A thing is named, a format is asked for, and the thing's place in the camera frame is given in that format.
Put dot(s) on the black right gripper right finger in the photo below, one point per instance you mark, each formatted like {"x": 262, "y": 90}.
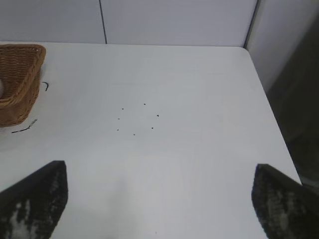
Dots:
{"x": 284, "y": 209}

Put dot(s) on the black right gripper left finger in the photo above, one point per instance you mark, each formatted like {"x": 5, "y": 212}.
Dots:
{"x": 35, "y": 199}

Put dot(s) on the brown woven wicker basket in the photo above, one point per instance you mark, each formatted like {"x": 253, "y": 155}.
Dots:
{"x": 20, "y": 74}

